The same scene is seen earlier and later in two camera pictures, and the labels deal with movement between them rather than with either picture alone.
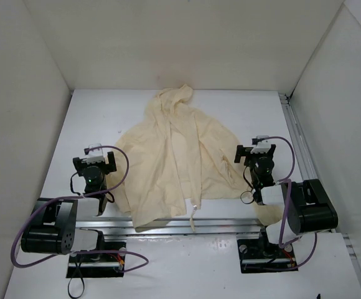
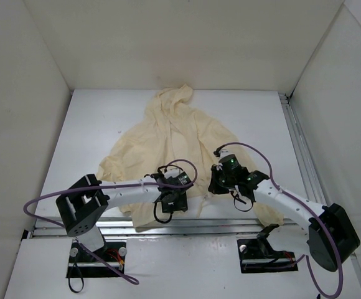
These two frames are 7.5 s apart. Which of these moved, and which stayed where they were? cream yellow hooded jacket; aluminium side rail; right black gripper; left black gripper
Moved: left black gripper; right black gripper
Stayed: aluminium side rail; cream yellow hooded jacket
